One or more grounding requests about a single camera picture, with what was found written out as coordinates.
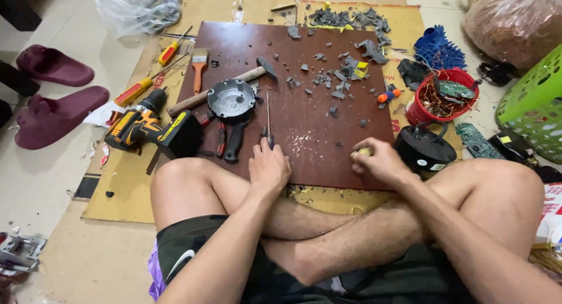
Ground person's left hand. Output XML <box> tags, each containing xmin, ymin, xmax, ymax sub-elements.
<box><xmin>248</xmin><ymin>137</ymin><xmax>292</xmax><ymax>194</ymax></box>

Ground person's right hand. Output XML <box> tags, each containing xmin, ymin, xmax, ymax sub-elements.
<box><xmin>350</xmin><ymin>137</ymin><xmax>414</xmax><ymax>187</ymax></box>

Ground thin black-handled screwdriver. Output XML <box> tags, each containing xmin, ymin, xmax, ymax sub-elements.
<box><xmin>262</xmin><ymin>92</ymin><xmax>275</xmax><ymax>150</ymax></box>

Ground black round motor casing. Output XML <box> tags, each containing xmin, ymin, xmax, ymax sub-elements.
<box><xmin>393</xmin><ymin>120</ymin><xmax>458</xmax><ymax>174</ymax></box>

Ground brown wooden work board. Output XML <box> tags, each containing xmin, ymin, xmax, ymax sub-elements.
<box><xmin>169</xmin><ymin>21</ymin><xmax>396</xmax><ymax>191</ymax></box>

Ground orange and blue stubby screwdriver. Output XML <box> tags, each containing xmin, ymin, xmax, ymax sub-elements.
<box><xmin>377</xmin><ymin>88</ymin><xmax>402</xmax><ymax>110</ymax></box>

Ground person's left leg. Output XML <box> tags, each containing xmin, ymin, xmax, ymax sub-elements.
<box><xmin>150</xmin><ymin>157</ymin><xmax>433</xmax><ymax>287</ymax></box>

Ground person's leg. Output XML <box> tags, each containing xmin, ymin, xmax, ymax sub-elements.
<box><xmin>150</xmin><ymin>157</ymin><xmax>433</xmax><ymax>287</ymax></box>
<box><xmin>261</xmin><ymin>158</ymin><xmax>546</xmax><ymax>287</ymax></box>

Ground scattered grey fragments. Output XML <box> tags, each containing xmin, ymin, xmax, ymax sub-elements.
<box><xmin>272</xmin><ymin>25</ymin><xmax>391</xmax><ymax>147</ymax></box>

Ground black crumpled plastic piece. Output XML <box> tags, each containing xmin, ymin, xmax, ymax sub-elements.
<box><xmin>397</xmin><ymin>59</ymin><xmax>430</xmax><ymax>92</ymax></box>

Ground large grey plastic shard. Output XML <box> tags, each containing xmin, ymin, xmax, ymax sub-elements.
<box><xmin>355</xmin><ymin>39</ymin><xmax>390</xmax><ymax>65</ymax></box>

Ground person's right leg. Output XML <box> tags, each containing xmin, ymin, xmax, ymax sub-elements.
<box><xmin>261</xmin><ymin>158</ymin><xmax>546</xmax><ymax>287</ymax></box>

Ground long green circuit board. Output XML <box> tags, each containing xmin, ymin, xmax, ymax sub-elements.
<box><xmin>455</xmin><ymin>122</ymin><xmax>506</xmax><ymax>160</ymax></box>

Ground black and red pliers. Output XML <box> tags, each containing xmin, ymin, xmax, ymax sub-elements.
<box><xmin>198</xmin><ymin>111</ymin><xmax>255</xmax><ymax>164</ymax></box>

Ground blue bristly cleaning mitt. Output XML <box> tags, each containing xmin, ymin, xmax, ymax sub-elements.
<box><xmin>413</xmin><ymin>25</ymin><xmax>468</xmax><ymax>71</ymax></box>

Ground round grey metal housing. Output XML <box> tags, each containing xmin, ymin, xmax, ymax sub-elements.
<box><xmin>207</xmin><ymin>79</ymin><xmax>257</xmax><ymax>125</ymax></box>

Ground pile of grey plastic fragments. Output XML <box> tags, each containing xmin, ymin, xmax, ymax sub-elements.
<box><xmin>305</xmin><ymin>3</ymin><xmax>392</xmax><ymax>47</ymax></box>

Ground black box with yellow label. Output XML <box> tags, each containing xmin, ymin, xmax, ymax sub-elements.
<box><xmin>488</xmin><ymin>131</ymin><xmax>562</xmax><ymax>184</ymax></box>

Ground green perforated plastic basket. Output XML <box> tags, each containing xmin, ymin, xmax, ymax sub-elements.
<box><xmin>495</xmin><ymin>43</ymin><xmax>562</xmax><ymax>165</ymax></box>

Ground white printed sack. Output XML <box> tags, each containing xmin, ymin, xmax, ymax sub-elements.
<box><xmin>535</xmin><ymin>182</ymin><xmax>562</xmax><ymax>245</ymax></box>

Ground large bag of brown material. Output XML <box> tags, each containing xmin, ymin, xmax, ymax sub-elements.
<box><xmin>461</xmin><ymin>0</ymin><xmax>562</xmax><ymax>74</ymax></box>

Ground small yellow red screwdriver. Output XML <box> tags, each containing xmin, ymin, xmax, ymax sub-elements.
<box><xmin>157</xmin><ymin>25</ymin><xmax>194</xmax><ymax>67</ymax></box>

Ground flat cardboard sheet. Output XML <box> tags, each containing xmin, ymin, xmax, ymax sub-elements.
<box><xmin>72</xmin><ymin>0</ymin><xmax>464</xmax><ymax>223</ymax></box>

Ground purple cloth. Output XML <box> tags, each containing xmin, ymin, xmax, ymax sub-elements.
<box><xmin>148</xmin><ymin>240</ymin><xmax>167</xmax><ymax>302</ymax></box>

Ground large yellow red screwdriver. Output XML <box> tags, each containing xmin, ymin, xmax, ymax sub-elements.
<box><xmin>114</xmin><ymin>54</ymin><xmax>190</xmax><ymax>107</ymax></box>

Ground white crumpled paper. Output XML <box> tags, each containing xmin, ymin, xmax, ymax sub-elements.
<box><xmin>83</xmin><ymin>100</ymin><xmax>128</xmax><ymax>129</ymax></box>

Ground clear plastic bag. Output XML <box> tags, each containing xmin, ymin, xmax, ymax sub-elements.
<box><xmin>93</xmin><ymin>0</ymin><xmax>183</xmax><ymax>37</ymax></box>

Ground maroon slipper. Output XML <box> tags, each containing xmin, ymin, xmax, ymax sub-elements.
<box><xmin>14</xmin><ymin>85</ymin><xmax>110</xmax><ymax>150</ymax></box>
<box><xmin>16</xmin><ymin>44</ymin><xmax>95</xmax><ymax>87</ymax></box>

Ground heap of metal scrap parts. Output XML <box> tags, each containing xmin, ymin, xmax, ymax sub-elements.
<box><xmin>0</xmin><ymin>231</ymin><xmax>47</xmax><ymax>278</ymax></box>

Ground red bucket of copper wire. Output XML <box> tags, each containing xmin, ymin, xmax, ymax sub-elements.
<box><xmin>405</xmin><ymin>67</ymin><xmax>480</xmax><ymax>126</ymax></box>

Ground green circuit board with wires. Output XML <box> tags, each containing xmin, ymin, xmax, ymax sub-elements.
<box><xmin>438</xmin><ymin>79</ymin><xmax>477</xmax><ymax>104</ymax></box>

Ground black tangled cable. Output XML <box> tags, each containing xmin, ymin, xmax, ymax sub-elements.
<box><xmin>478</xmin><ymin>62</ymin><xmax>518</xmax><ymax>87</ymax></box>

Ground wooden-handled hammer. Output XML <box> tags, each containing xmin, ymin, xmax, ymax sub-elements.
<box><xmin>167</xmin><ymin>56</ymin><xmax>278</xmax><ymax>118</ymax></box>

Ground orange-handled paint brush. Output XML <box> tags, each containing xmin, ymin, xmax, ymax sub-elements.
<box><xmin>191</xmin><ymin>48</ymin><xmax>210</xmax><ymax>96</ymax></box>

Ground yellow black cordless drill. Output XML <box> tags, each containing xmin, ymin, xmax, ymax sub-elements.
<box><xmin>104</xmin><ymin>87</ymin><xmax>204</xmax><ymax>160</ymax></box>

